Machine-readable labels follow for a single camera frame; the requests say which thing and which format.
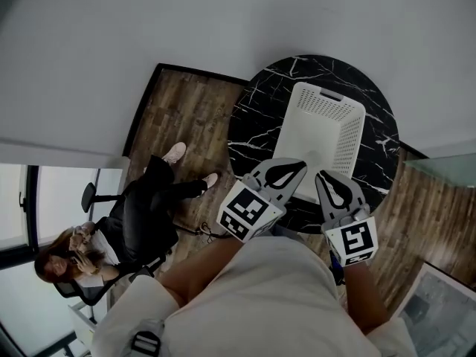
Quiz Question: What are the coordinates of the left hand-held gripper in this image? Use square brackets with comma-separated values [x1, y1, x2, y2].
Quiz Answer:
[216, 157, 309, 243]

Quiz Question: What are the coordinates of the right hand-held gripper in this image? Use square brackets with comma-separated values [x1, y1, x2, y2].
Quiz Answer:
[315, 170, 379, 267]

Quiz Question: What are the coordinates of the clear round lid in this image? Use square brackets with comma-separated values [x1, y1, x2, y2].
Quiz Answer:
[303, 149, 325, 174]

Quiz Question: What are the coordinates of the white perforated plastic basket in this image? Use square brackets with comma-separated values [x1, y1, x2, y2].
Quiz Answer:
[271, 81, 367, 202]

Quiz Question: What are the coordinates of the person's right forearm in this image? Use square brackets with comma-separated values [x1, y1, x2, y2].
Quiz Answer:
[344, 262, 392, 336]

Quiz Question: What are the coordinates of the person's left forearm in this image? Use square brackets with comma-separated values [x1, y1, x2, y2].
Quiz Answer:
[158, 236, 246, 309]

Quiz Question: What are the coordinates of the black battery pack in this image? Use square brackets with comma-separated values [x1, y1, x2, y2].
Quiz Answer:
[329, 253, 347, 286]

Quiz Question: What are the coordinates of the frosted glass door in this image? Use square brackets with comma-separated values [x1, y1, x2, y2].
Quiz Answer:
[403, 152, 476, 189]

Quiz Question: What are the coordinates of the person's white shirt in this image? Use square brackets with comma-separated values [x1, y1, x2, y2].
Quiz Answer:
[91, 234, 418, 357]

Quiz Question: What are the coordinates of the framed grey picture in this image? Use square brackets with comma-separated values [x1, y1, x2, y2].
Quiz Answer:
[393, 260, 476, 357]

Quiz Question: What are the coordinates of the black office chair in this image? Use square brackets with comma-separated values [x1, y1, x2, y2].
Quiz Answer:
[54, 181, 180, 308]

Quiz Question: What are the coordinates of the black framed window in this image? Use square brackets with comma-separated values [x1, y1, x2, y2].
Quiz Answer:
[0, 164, 123, 357]

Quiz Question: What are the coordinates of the black strap buckle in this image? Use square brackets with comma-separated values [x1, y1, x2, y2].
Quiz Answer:
[129, 330, 161, 357]

